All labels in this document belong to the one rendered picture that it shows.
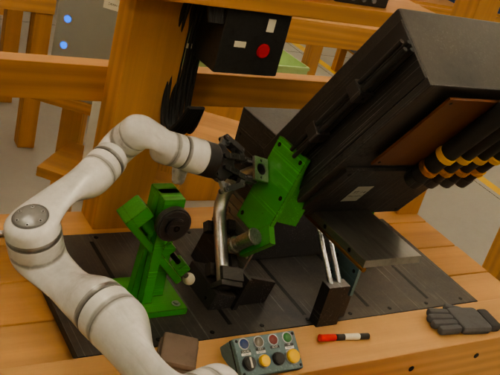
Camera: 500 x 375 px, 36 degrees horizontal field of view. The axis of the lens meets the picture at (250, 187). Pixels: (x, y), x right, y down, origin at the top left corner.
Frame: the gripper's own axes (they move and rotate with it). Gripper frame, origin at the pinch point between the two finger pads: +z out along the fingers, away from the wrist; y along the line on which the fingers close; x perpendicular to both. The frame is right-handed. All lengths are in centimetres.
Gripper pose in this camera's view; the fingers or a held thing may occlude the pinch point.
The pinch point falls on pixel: (250, 171)
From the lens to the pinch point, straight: 168.9
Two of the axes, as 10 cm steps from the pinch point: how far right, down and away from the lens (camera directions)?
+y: -0.1, -9.5, 3.1
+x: -6.6, 2.4, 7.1
